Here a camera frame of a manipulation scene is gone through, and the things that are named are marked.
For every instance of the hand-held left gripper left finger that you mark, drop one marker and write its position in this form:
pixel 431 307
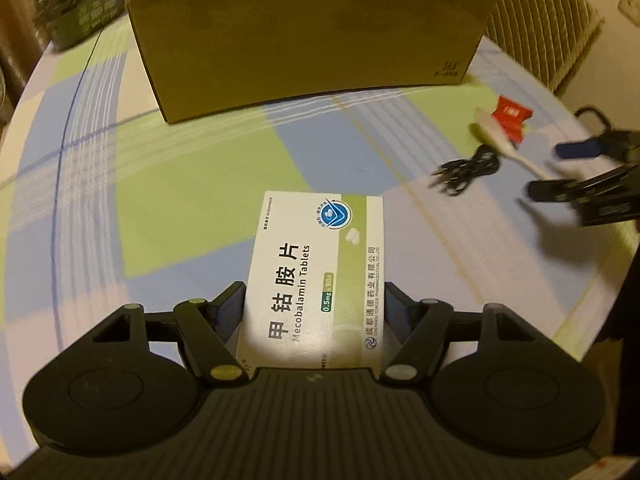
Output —
pixel 231 310

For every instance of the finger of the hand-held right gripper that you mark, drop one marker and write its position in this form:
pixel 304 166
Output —
pixel 550 191
pixel 575 149

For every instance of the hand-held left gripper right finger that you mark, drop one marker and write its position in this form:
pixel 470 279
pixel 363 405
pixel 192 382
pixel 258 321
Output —
pixel 400 310

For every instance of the white plastic spoon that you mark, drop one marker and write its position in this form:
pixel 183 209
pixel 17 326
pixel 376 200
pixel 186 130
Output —
pixel 495 137

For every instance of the white medicine box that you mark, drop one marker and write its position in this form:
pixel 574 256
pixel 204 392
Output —
pixel 310 280

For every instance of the brown cardboard box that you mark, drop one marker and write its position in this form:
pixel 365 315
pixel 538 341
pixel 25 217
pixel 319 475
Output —
pixel 310 45

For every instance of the red packet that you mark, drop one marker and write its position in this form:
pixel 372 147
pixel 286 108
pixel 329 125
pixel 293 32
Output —
pixel 512 112

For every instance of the chair with quilted cover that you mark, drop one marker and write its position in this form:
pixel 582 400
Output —
pixel 540 20

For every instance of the dark green printed box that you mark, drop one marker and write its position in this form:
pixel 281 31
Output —
pixel 80 20

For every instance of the beige curtain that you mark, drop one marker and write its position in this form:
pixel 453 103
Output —
pixel 17 5

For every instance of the beige wall socket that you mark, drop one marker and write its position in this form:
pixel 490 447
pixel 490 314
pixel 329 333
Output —
pixel 631 5

